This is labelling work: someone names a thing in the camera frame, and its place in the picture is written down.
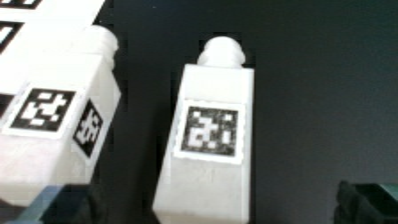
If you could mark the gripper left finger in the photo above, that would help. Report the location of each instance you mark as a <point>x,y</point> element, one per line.
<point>67,204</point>

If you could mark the white table leg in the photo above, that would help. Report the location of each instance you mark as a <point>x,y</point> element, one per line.
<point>202,190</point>
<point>56,116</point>

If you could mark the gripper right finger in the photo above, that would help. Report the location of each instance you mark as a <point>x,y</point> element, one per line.
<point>366,203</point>

